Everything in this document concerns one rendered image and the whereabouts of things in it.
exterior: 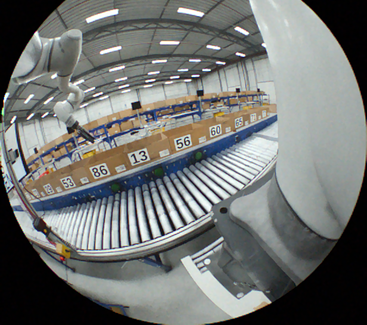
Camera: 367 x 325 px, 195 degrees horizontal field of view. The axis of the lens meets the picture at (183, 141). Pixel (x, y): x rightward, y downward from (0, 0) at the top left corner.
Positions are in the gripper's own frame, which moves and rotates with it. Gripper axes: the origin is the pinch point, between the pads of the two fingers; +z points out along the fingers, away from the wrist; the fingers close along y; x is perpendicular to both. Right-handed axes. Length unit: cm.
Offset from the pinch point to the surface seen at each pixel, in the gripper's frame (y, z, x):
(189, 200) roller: 74, 42, 27
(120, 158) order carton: 19.0, 22.9, 8.2
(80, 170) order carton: 9.7, 6.9, -26.5
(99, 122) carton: -449, 95, -88
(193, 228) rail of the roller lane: 89, 33, 20
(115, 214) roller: 52, 28, -18
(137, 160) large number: 24.1, 32.9, 17.8
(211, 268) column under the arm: 108, 21, 15
